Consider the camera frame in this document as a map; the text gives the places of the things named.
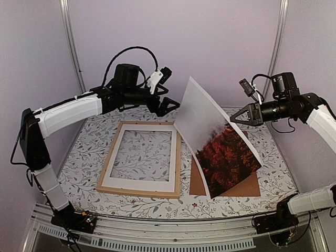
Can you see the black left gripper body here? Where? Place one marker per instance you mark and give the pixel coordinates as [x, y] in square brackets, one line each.
[132, 97]

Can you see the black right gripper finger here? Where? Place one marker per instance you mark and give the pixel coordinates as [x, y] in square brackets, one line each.
[244, 122]
[241, 116]

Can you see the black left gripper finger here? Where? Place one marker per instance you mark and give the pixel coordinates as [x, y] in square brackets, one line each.
[167, 105]
[161, 90]

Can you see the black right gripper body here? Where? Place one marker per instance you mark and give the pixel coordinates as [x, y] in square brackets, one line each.
[260, 119]

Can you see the red forest landscape photo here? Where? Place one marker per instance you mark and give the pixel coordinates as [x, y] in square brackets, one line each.
[199, 116]

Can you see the clear acrylic glazing sheet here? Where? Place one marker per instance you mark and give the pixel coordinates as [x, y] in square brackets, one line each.
[143, 156]

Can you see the light wooden picture frame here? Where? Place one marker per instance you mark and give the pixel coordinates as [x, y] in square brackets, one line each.
[136, 193]

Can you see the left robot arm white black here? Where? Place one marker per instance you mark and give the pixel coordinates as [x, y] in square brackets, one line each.
[38, 125]

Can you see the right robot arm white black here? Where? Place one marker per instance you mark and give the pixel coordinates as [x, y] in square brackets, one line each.
[312, 110]

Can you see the brown backing board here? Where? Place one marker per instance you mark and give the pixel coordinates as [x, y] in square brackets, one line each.
[244, 189]

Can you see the floral patterned table mat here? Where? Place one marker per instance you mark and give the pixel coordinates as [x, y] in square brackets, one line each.
[80, 174]

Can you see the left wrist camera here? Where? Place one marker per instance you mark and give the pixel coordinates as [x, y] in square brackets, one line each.
[158, 77]

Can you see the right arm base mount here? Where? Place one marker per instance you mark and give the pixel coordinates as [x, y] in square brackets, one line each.
[281, 219]

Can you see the right aluminium corner post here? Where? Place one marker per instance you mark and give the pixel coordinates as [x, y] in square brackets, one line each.
[278, 36]

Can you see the aluminium corner post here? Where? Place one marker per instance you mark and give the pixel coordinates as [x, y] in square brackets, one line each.
[278, 36]
[65, 13]

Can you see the aluminium front rail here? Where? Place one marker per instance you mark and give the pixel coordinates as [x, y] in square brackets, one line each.
[114, 233]

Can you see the left aluminium corner post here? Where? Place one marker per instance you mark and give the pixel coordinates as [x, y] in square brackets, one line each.
[65, 13]

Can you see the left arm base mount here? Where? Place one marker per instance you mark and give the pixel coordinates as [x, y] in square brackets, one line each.
[68, 218]

